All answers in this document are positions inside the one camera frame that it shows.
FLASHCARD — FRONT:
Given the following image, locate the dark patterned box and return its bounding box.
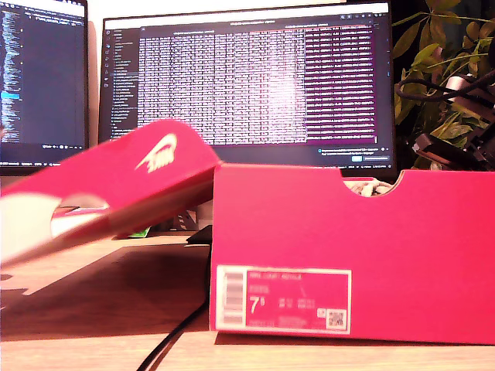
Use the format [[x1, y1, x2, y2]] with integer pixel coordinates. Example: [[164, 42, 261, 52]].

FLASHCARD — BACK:
[[172, 209, 199, 232]]

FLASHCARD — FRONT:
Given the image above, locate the green leafy houseplant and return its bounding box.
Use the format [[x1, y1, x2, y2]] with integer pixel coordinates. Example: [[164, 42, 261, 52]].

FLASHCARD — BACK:
[[391, 0, 495, 172]]

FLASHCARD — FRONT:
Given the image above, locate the black Huawei computer monitor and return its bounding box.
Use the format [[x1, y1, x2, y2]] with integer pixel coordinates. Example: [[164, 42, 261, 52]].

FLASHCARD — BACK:
[[97, 2, 398, 179]]

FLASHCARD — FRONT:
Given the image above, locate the pale crumpled packing paper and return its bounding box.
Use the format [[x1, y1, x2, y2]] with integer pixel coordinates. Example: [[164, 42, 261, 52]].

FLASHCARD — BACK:
[[345, 179, 394, 199]]

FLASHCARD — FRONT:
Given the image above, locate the red Nike shoebox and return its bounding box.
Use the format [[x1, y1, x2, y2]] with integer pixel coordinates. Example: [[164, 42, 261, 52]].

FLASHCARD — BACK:
[[0, 119, 495, 346]]

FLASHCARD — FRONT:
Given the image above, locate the black cable on table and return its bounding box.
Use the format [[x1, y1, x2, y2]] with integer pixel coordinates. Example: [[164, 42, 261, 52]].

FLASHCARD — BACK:
[[135, 300, 210, 371]]

